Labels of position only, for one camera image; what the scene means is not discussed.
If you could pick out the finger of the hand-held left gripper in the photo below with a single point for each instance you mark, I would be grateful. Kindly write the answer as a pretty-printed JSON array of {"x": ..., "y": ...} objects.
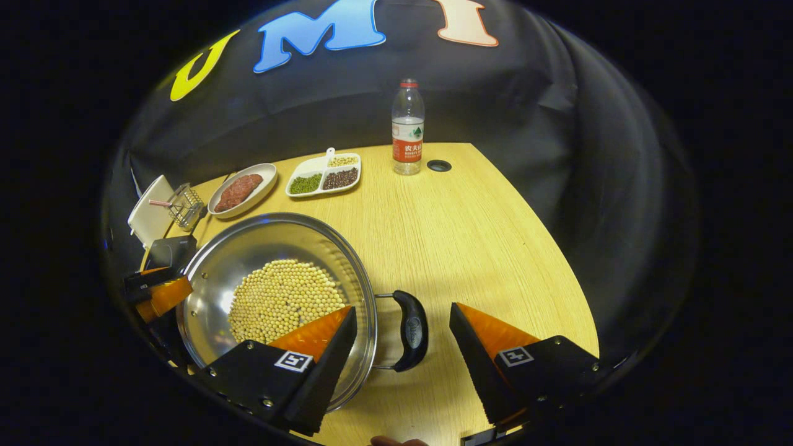
[{"x": 164, "y": 297}]

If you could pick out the white oval plate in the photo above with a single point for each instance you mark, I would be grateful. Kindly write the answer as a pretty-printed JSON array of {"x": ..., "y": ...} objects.
[{"x": 263, "y": 179}]

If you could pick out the black table grommet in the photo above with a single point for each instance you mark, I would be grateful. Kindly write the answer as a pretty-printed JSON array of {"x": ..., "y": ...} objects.
[{"x": 438, "y": 165}]

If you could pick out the red raw meat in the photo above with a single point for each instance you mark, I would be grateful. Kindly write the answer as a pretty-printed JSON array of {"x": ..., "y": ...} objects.
[{"x": 238, "y": 192}]

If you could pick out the black induction cooktop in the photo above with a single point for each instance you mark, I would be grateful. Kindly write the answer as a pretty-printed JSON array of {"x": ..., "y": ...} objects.
[{"x": 170, "y": 251}]

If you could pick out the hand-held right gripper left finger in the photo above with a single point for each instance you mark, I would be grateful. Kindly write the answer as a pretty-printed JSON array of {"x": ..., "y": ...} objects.
[{"x": 328, "y": 371}]

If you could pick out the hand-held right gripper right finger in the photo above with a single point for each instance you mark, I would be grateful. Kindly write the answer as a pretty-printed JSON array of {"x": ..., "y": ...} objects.
[{"x": 480, "y": 365}]

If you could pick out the pile of soybeans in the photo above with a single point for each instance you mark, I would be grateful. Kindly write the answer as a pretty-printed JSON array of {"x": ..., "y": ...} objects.
[{"x": 279, "y": 297}]

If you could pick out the white divided bean dish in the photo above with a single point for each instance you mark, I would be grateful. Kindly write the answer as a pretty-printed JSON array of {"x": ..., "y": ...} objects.
[{"x": 322, "y": 176}]

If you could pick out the white toaster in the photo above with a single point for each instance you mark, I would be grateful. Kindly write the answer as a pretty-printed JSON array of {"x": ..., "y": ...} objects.
[{"x": 148, "y": 210}]

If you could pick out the clear plastic water bottle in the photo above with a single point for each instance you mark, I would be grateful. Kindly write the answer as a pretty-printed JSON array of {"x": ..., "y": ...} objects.
[{"x": 407, "y": 136}]

